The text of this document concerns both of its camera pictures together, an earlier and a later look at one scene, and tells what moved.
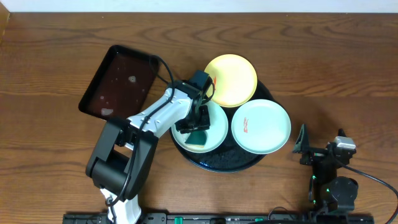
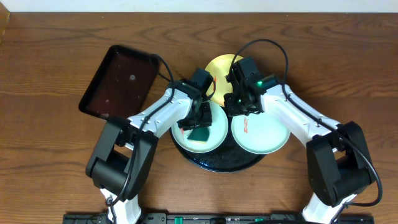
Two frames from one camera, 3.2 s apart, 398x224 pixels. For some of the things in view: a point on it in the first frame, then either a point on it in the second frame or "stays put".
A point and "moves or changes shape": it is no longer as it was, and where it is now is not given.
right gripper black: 314,156 -> 230,108
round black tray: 229,157 stays put
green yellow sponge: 196,139 moves or changes shape
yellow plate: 235,80 stays put
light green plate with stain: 261,126 stays put
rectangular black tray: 120,84 stays put
